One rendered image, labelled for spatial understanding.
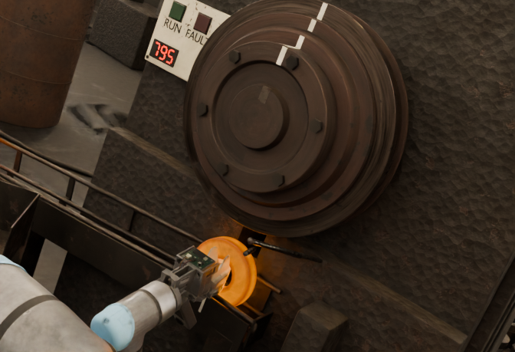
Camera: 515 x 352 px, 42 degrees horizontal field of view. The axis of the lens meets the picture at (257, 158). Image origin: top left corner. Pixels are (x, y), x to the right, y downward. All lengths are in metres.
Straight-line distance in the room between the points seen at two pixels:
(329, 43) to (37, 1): 2.93
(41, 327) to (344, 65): 0.68
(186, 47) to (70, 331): 0.88
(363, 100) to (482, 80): 0.24
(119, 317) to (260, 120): 0.43
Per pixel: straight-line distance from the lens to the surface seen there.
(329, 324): 1.33
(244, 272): 1.42
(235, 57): 1.26
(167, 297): 1.27
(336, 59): 1.23
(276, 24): 1.31
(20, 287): 0.94
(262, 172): 1.24
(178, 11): 1.62
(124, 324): 1.21
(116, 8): 7.05
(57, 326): 0.90
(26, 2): 4.04
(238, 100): 1.25
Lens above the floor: 1.37
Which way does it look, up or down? 15 degrees down
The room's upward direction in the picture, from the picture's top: 22 degrees clockwise
